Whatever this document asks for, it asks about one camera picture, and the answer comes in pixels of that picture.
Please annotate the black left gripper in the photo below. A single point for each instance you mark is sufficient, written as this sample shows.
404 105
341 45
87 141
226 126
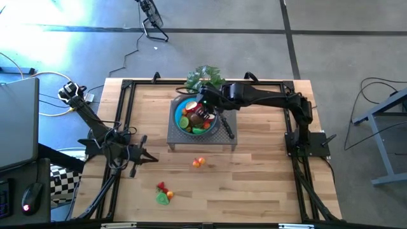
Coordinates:
138 156

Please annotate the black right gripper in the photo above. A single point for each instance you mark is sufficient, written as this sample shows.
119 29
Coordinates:
208 113

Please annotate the brown toy kiwi half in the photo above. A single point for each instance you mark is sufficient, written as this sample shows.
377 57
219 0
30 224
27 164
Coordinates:
194 121

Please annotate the small orange toy fruit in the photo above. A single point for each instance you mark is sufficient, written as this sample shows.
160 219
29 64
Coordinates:
184 111
201 161
196 163
170 194

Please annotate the blue collapsible colander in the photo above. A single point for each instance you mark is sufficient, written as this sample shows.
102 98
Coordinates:
177 111

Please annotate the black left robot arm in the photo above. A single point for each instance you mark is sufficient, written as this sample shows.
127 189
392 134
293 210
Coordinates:
89 116

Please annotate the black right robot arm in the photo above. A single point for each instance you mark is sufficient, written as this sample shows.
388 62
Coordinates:
270 97

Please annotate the black kitchen knife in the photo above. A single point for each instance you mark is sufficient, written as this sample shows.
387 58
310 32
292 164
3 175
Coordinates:
226 125

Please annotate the red toy strawberry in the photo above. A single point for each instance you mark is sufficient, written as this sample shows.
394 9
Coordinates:
161 185

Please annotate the grey perforated metal shelf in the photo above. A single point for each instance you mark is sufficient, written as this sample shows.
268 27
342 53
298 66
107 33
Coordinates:
190 143

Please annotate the green plant in white pot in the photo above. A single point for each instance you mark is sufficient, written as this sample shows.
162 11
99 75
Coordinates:
205 78

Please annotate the silver aluminium extrusion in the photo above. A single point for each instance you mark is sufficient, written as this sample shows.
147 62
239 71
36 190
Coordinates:
117 225
295 226

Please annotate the black white checkered board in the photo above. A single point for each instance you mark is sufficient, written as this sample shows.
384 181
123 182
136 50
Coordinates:
63 184

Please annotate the black floor fan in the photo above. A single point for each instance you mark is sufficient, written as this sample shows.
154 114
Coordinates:
154 16

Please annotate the black computer mouse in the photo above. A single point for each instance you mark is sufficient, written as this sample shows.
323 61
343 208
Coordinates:
31 197

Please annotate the dark desk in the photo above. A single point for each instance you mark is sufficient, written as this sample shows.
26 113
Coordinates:
19 178

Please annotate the black keyboard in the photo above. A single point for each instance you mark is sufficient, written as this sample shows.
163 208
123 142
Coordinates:
4 198

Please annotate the grey metal stand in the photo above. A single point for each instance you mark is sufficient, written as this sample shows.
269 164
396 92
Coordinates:
381 143

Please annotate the black table-level camera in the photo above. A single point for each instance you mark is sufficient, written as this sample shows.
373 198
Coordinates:
207 226

